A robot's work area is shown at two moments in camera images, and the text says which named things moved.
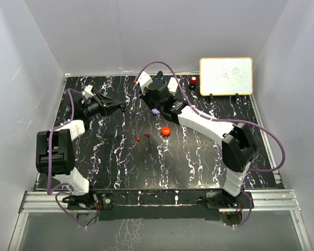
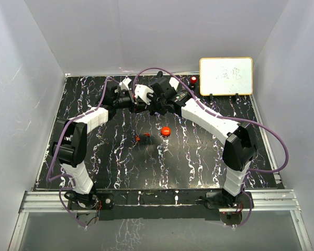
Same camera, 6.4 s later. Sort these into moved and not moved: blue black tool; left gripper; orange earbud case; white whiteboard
Moved: left gripper
Not moved: orange earbud case; blue black tool; white whiteboard
